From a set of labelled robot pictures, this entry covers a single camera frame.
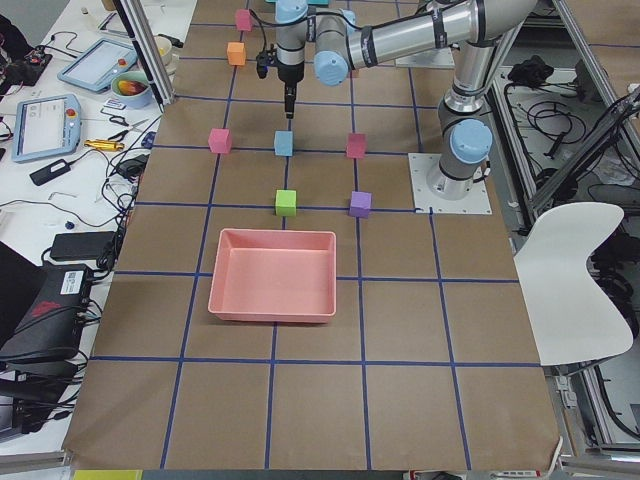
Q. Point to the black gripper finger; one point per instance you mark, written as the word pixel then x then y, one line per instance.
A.
pixel 287 107
pixel 293 106

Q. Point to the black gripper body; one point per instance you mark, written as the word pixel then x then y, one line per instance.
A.
pixel 290 75

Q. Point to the light blue foam block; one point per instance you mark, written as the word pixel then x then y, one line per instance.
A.
pixel 283 143

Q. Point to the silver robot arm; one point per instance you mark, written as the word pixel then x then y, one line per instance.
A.
pixel 484 30

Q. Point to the orange foam block far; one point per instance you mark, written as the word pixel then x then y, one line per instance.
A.
pixel 236 53

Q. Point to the pink foam block right far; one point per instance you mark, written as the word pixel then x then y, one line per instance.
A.
pixel 243 20

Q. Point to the pink foam block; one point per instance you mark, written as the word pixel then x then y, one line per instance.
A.
pixel 243 20
pixel 220 140
pixel 356 146

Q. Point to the pink foam block far left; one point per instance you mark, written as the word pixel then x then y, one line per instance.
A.
pixel 220 140

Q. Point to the pink foam block near left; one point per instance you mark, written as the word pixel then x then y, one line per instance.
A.
pixel 356 146

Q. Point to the green foam block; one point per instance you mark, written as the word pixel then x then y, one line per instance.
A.
pixel 285 203

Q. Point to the purple foam block left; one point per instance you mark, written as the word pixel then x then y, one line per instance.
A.
pixel 360 204

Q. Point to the green bowl with fruit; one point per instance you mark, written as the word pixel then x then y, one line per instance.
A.
pixel 132 89

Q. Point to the scissors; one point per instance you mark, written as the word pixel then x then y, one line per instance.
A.
pixel 127 127

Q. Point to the pink plastic tray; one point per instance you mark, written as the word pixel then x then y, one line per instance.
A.
pixel 265 275

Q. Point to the blue teach pendant far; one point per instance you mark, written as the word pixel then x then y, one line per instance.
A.
pixel 97 67

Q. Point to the blue teach pendant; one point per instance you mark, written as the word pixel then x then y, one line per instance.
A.
pixel 46 128
pixel 97 67

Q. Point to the blue teach pendant near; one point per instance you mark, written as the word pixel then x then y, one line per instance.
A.
pixel 46 128

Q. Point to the black power adapter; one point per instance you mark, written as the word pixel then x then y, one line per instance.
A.
pixel 81 246

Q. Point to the black computer box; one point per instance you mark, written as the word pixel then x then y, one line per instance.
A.
pixel 41 309

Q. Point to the white chair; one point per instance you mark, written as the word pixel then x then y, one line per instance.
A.
pixel 572 319

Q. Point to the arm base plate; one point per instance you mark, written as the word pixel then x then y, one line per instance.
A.
pixel 435 193

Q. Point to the aluminium frame post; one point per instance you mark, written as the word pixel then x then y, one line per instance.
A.
pixel 136 25

